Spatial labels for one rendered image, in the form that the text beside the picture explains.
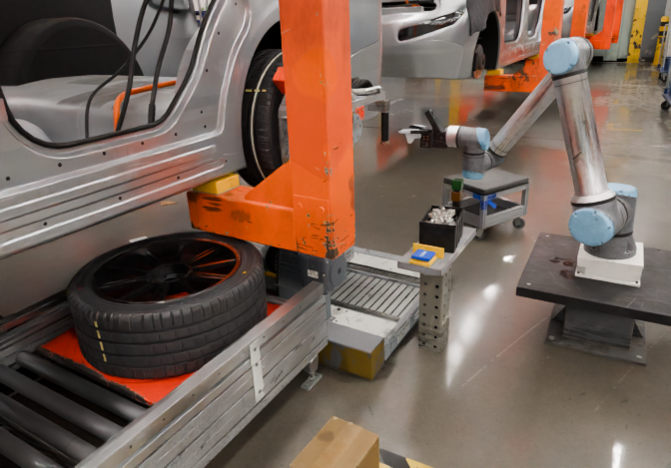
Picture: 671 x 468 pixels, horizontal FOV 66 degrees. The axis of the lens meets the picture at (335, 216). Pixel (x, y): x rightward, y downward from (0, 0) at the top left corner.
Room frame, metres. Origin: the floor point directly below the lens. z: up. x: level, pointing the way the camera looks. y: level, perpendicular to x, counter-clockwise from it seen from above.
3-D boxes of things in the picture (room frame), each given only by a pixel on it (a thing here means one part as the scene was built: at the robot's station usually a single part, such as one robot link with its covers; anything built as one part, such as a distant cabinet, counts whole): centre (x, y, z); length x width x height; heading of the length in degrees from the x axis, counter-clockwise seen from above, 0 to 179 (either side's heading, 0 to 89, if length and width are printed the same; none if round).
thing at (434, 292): (1.86, -0.39, 0.21); 0.10 x 0.10 x 0.42; 58
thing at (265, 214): (1.91, 0.33, 0.69); 0.52 x 0.17 x 0.35; 58
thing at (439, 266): (1.88, -0.41, 0.44); 0.43 x 0.17 x 0.03; 148
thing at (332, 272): (2.05, 0.17, 0.26); 0.42 x 0.18 x 0.35; 58
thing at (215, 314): (1.66, 0.60, 0.39); 0.66 x 0.66 x 0.24
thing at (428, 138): (2.23, -0.45, 0.80); 0.12 x 0.08 x 0.09; 59
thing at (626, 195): (1.89, -1.08, 0.57); 0.17 x 0.15 x 0.18; 135
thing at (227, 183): (2.00, 0.47, 0.71); 0.14 x 0.14 x 0.05; 58
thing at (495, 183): (3.09, -0.95, 0.17); 0.43 x 0.36 x 0.34; 122
